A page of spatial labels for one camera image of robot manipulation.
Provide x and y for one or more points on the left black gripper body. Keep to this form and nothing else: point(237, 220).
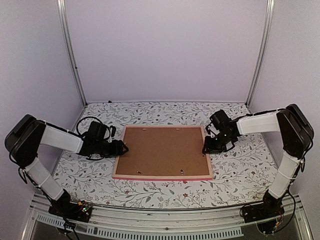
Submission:
point(107, 151)

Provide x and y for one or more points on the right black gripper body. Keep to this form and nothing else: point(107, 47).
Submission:
point(221, 141)

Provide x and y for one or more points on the brown cardboard backing board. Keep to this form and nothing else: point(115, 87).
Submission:
point(162, 152)

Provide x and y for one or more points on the pink wooden picture frame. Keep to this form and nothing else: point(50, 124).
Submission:
point(117, 170)

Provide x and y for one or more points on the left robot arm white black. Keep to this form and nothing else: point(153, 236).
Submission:
point(24, 140)

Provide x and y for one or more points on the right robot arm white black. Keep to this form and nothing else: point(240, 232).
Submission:
point(297, 138)

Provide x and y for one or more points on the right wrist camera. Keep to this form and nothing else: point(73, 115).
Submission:
point(209, 130)

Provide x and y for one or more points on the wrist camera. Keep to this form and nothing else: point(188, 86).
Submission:
point(209, 130)
point(112, 131)

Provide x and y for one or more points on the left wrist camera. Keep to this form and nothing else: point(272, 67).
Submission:
point(112, 131)

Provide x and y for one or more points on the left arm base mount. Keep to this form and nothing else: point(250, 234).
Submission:
point(80, 211)

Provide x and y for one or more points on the front aluminium rail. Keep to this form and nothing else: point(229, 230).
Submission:
point(123, 223)

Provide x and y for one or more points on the right aluminium corner post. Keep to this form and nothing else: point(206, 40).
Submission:
point(270, 5)

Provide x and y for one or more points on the aluminium corner post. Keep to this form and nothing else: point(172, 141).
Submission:
point(70, 52)
point(270, 5)

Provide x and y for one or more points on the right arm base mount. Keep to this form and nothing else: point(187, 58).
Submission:
point(254, 213)

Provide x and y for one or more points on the left aluminium corner post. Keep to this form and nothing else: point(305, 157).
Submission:
point(70, 52)

